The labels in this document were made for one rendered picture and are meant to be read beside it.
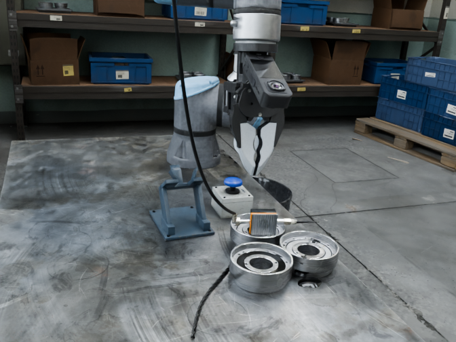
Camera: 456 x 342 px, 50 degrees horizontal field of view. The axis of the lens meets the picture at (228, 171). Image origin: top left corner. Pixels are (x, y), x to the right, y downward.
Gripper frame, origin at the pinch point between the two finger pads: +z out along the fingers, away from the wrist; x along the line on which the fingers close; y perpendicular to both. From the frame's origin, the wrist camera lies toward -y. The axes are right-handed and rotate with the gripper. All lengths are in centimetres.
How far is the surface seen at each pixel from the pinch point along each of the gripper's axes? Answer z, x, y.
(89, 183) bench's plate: 12, 24, 45
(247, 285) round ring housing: 17.5, 3.1, -6.2
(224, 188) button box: 10.2, -3.4, 25.2
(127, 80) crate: 2, -27, 354
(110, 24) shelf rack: -42, -12, 338
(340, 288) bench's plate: 19.2, -12.7, -8.3
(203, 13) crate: -55, -91, 348
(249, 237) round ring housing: 13.8, -1.2, 4.5
